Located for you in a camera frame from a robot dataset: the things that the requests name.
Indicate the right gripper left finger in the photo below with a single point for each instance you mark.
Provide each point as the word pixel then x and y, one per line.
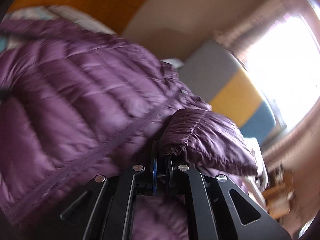
pixel 104 208

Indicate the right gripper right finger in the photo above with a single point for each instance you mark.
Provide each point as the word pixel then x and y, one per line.
pixel 217 208

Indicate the wicker bedside table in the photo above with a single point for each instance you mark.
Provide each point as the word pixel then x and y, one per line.
pixel 279 194

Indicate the pink patterned curtain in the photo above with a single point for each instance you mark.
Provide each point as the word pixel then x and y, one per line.
pixel 297 151

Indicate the striped bed quilt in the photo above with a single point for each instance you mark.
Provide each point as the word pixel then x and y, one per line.
pixel 40 34

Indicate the purple quilted down jacket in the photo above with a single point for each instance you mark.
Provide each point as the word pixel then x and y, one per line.
pixel 63 124

